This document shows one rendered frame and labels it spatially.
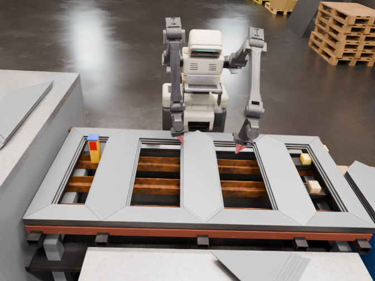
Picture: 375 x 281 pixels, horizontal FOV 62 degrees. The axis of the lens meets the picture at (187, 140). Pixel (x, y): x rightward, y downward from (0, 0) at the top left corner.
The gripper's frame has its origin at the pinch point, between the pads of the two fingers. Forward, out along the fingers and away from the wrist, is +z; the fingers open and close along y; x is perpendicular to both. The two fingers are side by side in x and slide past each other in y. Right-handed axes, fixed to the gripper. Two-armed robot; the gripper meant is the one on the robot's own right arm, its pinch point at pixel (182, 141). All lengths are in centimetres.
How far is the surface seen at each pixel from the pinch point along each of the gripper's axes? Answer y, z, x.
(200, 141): 10.8, 2.8, 1.4
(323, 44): 253, 136, 437
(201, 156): 10.7, 2.5, -14.1
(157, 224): -11, -2, -62
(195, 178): 6.7, 1.1, -32.7
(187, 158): 3.0, 0.6, -16.0
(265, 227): 36, 9, -62
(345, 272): 65, 24, -78
